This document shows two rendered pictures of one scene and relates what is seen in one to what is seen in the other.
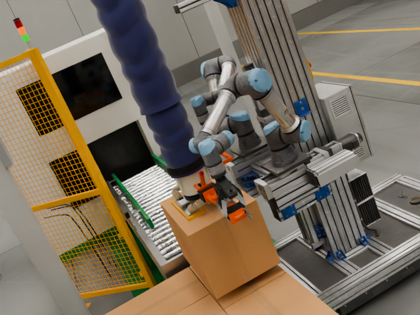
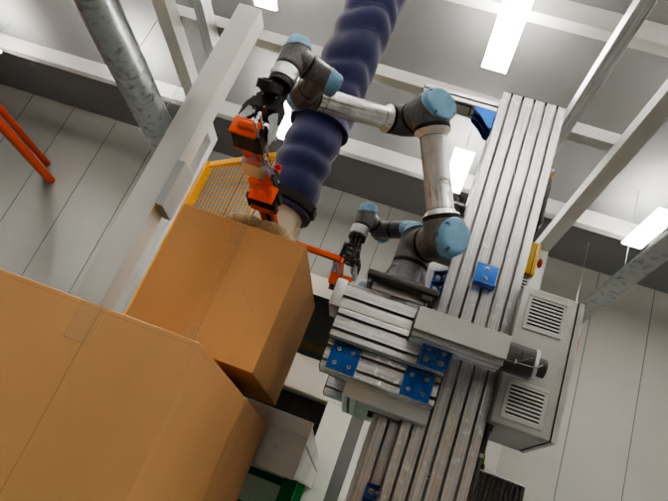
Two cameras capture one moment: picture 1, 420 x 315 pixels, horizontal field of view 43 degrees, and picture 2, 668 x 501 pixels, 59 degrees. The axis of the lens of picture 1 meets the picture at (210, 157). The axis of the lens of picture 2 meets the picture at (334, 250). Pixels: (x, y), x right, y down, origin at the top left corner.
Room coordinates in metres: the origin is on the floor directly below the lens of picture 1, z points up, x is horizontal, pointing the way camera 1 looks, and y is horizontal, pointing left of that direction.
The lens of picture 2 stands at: (1.05, -0.79, 0.39)
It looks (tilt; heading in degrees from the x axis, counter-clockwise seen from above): 22 degrees up; 22
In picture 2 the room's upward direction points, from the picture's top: 22 degrees clockwise
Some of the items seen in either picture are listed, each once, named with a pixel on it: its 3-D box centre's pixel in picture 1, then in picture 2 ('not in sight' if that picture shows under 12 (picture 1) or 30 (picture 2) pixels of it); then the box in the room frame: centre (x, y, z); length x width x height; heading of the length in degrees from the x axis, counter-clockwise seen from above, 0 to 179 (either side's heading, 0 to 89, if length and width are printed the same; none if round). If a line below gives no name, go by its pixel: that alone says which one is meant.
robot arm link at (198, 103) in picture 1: (199, 105); (366, 217); (3.10, -0.06, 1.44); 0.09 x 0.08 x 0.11; 156
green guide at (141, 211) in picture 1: (125, 198); not in sight; (4.53, 0.84, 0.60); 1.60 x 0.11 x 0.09; 14
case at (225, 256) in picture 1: (216, 230); (234, 313); (2.75, 0.13, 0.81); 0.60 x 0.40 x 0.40; 13
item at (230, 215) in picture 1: (234, 213); (247, 135); (2.18, 0.00, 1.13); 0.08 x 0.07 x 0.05; 13
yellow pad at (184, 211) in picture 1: (185, 204); not in sight; (2.74, 0.22, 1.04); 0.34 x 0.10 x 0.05; 13
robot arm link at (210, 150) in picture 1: (210, 152); (294, 56); (2.20, -0.01, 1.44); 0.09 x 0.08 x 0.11; 135
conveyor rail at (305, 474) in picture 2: not in sight; (307, 466); (4.33, 0.18, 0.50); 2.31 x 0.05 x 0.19; 14
